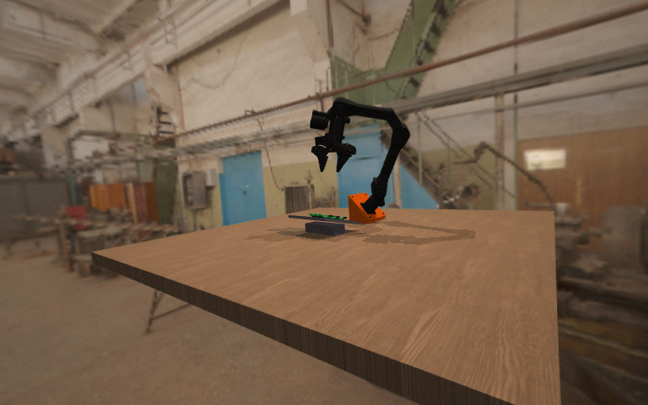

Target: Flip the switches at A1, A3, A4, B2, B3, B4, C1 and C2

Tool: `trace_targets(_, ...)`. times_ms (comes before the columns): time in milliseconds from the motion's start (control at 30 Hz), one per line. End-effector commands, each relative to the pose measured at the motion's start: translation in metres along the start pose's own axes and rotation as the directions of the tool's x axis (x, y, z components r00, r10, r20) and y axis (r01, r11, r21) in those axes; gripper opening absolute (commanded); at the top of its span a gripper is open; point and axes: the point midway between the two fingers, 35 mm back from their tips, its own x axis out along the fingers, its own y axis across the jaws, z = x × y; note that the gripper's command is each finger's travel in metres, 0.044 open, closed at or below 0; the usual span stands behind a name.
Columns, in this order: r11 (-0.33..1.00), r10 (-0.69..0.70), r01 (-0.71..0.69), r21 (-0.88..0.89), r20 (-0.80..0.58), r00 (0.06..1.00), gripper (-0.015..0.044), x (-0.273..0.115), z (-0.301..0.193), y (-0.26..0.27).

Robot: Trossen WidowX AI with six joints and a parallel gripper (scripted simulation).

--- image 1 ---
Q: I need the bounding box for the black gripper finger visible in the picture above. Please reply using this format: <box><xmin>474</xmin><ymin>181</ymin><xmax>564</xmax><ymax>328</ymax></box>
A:
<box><xmin>314</xmin><ymin>153</ymin><xmax>328</xmax><ymax>172</ymax></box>
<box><xmin>337</xmin><ymin>151</ymin><xmax>352</xmax><ymax>172</ymax></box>

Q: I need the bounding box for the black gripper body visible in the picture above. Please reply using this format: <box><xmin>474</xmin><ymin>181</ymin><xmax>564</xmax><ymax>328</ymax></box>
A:
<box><xmin>311</xmin><ymin>130</ymin><xmax>356</xmax><ymax>156</ymax></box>

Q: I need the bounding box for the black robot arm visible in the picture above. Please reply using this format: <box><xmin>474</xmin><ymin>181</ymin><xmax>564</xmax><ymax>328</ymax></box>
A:
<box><xmin>310</xmin><ymin>98</ymin><xmax>410</xmax><ymax>214</ymax></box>

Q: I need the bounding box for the grey switch panel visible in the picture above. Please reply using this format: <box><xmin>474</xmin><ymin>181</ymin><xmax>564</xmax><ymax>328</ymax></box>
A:
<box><xmin>289</xmin><ymin>213</ymin><xmax>359</xmax><ymax>236</ymax></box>

